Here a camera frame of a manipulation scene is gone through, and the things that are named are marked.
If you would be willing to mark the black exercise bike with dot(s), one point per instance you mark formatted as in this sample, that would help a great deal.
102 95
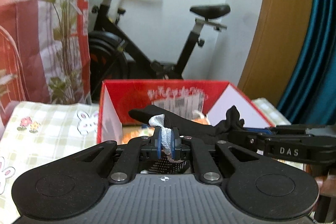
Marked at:
158 27

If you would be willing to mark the red strawberry cardboard box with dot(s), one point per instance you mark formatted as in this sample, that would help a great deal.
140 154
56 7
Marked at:
182 97

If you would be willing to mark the grey knitted cloth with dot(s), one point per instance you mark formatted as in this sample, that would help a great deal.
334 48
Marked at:
165 164

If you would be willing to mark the wooden door panel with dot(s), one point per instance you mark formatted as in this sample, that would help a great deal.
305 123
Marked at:
276 45

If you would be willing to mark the pink printed backdrop cloth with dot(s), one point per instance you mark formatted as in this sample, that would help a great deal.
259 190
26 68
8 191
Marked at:
44 52

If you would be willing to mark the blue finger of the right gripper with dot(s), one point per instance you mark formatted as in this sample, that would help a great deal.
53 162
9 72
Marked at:
249 138
292 129

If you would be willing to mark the person's right hand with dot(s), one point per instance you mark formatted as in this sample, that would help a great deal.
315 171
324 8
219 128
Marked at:
327 185

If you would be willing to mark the green checked bunny tablecloth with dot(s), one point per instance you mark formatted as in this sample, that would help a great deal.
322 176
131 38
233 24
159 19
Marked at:
38 133

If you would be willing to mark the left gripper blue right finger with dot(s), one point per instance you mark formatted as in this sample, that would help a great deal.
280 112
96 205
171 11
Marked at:
196 152

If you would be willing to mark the black cloth item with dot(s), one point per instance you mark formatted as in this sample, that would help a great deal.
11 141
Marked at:
207 133

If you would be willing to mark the teal curtain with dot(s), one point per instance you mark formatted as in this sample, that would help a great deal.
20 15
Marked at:
309 97

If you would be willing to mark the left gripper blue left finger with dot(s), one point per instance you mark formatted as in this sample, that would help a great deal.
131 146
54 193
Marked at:
137 149

